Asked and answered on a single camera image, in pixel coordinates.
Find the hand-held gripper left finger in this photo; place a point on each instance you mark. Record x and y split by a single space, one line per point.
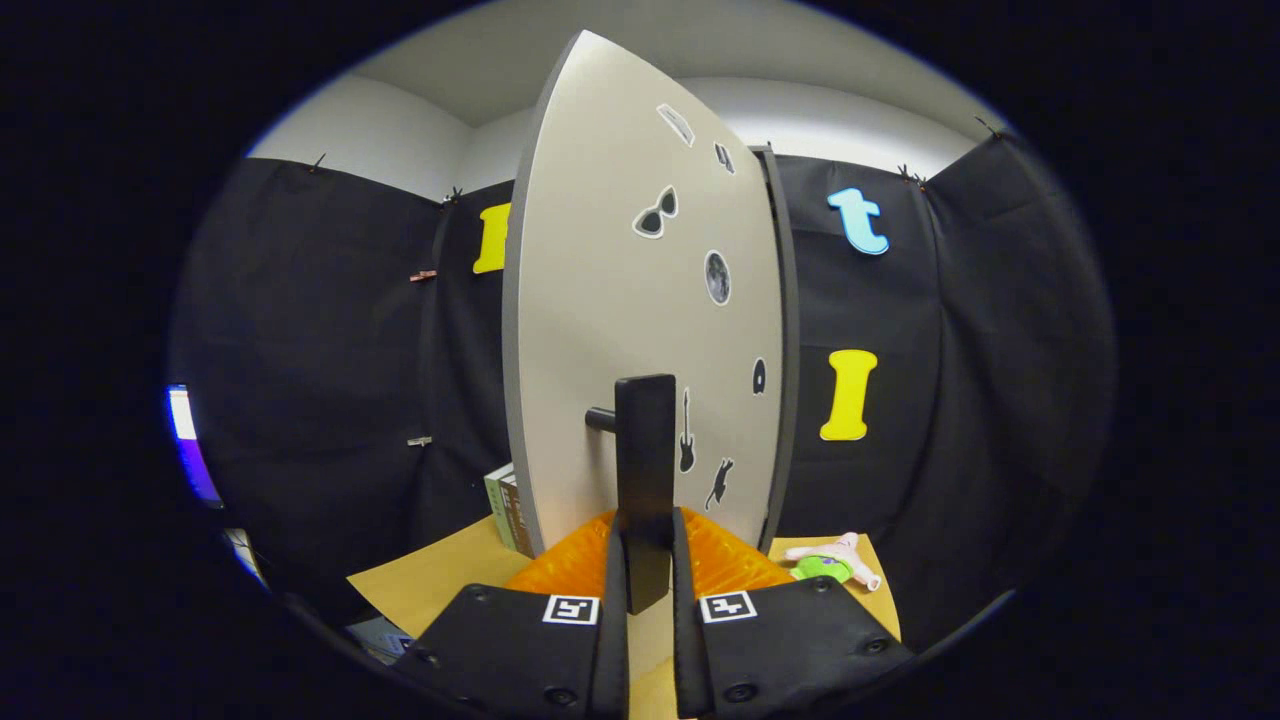
612 650

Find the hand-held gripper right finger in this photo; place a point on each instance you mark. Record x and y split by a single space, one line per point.
688 640

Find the pink and green plush toy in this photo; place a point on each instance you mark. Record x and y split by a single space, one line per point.
830 566

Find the green book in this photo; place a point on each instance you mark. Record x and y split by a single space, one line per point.
495 500

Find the pale patterned item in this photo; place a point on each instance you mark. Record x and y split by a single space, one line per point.
380 636

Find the black backdrop cloth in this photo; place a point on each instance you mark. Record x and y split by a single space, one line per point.
320 350

